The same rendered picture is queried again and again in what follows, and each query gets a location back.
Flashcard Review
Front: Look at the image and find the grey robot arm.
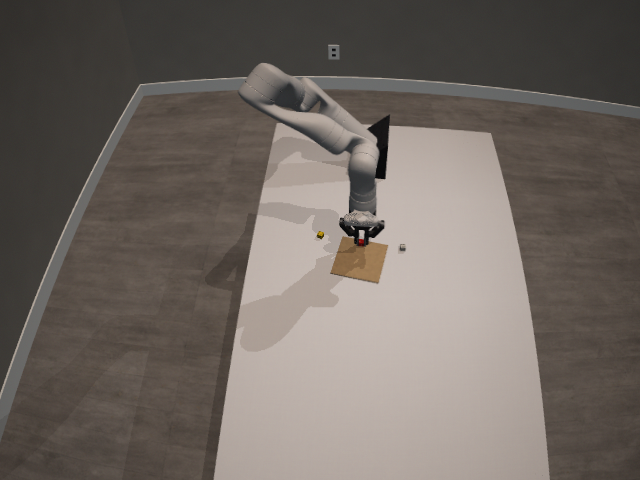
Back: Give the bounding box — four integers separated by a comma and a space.
238, 63, 379, 227

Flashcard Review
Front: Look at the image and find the brown square mat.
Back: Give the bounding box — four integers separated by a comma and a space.
331, 237, 388, 283

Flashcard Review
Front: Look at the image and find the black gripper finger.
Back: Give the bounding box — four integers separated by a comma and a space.
364, 220, 385, 247
339, 218, 359, 246

